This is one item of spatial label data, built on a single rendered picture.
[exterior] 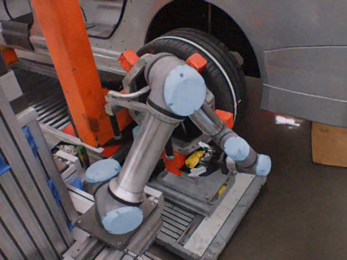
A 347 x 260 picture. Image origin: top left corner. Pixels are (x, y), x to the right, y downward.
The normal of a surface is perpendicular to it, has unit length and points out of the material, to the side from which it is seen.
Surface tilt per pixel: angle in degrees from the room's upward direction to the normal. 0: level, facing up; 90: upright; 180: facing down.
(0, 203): 90
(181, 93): 84
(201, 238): 0
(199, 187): 0
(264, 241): 0
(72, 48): 90
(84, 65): 90
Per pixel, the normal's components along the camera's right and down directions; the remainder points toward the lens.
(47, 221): 0.84, 0.24
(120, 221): 0.37, 0.60
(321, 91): -0.57, 0.53
